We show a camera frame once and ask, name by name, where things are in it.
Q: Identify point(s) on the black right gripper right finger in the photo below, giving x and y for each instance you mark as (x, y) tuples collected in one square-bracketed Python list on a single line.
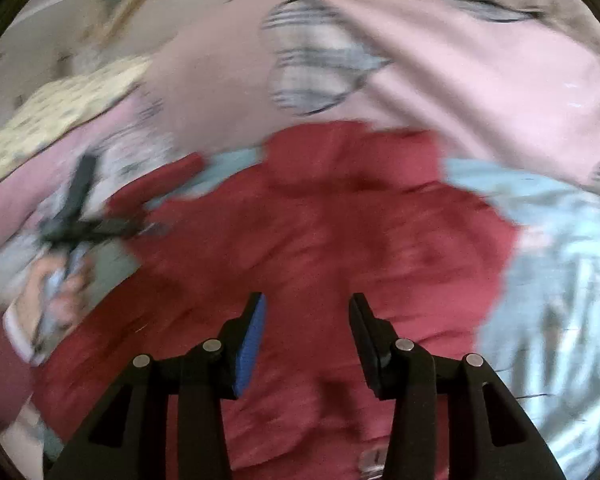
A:
[(490, 436)]

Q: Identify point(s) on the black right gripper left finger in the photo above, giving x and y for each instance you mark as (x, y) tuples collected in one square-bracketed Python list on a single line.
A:
[(124, 436)]

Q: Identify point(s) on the red puffer jacket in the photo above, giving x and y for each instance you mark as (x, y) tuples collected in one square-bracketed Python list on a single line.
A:
[(331, 210)]

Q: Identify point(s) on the dark red sleeve forearm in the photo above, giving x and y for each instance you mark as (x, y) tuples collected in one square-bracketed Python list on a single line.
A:
[(16, 369)]

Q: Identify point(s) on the person's left hand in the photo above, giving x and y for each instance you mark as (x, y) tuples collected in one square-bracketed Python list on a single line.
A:
[(65, 306)]

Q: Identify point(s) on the pink floral pillow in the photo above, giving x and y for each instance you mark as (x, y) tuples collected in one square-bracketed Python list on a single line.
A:
[(126, 151)]

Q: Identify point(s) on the light blue floral bedsheet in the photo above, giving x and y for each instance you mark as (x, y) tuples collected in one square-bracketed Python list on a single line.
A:
[(543, 333)]

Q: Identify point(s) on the yellow floral quilt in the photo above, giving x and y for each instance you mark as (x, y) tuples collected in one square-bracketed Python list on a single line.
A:
[(64, 104)]

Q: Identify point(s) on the pink duvet with plaid hearts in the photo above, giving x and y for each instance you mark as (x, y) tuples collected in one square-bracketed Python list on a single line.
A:
[(494, 84)]

